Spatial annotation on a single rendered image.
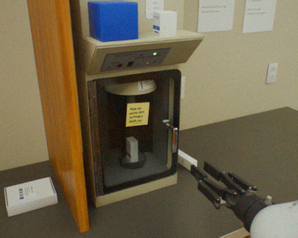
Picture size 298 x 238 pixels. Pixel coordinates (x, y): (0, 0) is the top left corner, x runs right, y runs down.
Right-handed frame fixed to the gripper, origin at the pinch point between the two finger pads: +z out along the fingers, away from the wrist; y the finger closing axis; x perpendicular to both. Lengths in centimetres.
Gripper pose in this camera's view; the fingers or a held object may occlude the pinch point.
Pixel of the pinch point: (204, 172)
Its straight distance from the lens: 94.7
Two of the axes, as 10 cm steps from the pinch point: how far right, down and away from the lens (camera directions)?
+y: -8.9, 1.5, -4.3
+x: -0.2, 9.3, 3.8
